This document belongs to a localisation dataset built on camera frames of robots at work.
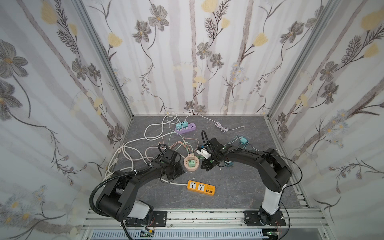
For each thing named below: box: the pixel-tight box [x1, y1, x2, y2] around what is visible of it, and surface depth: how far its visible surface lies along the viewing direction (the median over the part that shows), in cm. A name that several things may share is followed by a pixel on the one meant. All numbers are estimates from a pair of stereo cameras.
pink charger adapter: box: [187, 153, 195, 160], surface depth 92 cm
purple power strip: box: [174, 122, 196, 134], surface depth 111 cm
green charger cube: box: [188, 160, 196, 169], surface depth 89 cm
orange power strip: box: [186, 180, 216, 195], surface depth 84 cm
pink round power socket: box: [183, 153, 200, 172], surface depth 92 cm
